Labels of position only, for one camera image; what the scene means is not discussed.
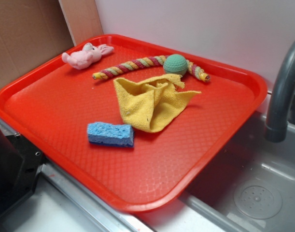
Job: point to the yellow cloth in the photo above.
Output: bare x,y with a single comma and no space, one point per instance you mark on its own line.
151,105

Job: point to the green dimpled ball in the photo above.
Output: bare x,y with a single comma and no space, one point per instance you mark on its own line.
175,64

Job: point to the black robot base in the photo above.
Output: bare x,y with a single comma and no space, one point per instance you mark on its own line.
20,165

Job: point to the red plastic tray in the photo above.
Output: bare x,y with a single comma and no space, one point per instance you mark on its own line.
53,104

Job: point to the blue sponge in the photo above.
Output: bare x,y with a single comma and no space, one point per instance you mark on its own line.
101,133

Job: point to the pink plush bunny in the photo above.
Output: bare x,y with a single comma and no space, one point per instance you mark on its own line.
88,55

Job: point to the grey toy sink basin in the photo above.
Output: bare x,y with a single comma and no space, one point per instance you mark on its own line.
249,186

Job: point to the grey faucet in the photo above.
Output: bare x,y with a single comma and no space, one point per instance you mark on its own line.
281,109

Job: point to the brown cardboard panel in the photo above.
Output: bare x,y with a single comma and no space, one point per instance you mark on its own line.
34,31

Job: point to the multicoloured twisted rope toy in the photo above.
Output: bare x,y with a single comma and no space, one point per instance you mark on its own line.
147,62

